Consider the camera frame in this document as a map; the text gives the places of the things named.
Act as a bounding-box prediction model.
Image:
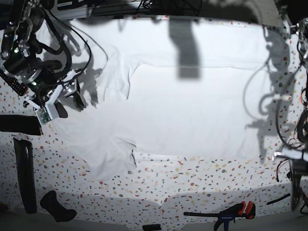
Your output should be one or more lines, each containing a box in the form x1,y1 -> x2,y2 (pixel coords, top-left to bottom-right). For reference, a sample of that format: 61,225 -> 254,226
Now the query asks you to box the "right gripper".
23,68 -> 86,118

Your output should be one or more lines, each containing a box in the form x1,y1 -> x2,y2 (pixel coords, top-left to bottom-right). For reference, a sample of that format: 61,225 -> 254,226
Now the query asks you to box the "white T-shirt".
36,18 -> 293,181

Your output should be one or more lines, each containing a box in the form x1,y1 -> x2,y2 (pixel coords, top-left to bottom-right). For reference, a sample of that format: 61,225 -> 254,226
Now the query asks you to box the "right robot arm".
0,0 -> 86,121

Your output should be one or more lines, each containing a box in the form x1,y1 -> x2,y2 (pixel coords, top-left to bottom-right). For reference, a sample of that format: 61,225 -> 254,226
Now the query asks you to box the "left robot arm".
273,0 -> 308,211

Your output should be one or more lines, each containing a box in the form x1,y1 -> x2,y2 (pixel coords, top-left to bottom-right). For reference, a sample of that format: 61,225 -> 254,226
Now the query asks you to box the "black tape strip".
0,115 -> 42,136

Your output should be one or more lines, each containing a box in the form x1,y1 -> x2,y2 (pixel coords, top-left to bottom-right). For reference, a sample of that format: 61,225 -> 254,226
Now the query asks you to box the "black TV remote control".
0,69 -> 28,96

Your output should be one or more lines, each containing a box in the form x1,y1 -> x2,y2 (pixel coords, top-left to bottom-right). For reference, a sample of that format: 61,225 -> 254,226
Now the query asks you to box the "long black tube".
13,138 -> 37,214

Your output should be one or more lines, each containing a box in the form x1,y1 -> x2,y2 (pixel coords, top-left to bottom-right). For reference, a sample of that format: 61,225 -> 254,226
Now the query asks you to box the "terrazzo patterned tablecloth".
0,14 -> 308,231

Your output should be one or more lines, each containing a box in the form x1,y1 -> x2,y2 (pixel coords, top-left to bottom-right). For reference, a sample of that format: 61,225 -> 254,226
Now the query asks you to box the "small black rectangular device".
142,224 -> 162,231

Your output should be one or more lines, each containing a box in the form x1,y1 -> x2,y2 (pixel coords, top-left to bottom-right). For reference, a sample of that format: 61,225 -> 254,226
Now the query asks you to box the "black orange bar clamp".
183,201 -> 256,231

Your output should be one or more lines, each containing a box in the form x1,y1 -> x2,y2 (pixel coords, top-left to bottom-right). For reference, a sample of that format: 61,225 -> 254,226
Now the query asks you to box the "short black rod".
267,193 -> 291,205

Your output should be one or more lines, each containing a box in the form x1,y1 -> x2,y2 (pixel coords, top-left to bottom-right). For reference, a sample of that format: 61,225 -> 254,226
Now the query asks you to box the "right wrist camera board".
35,104 -> 59,125

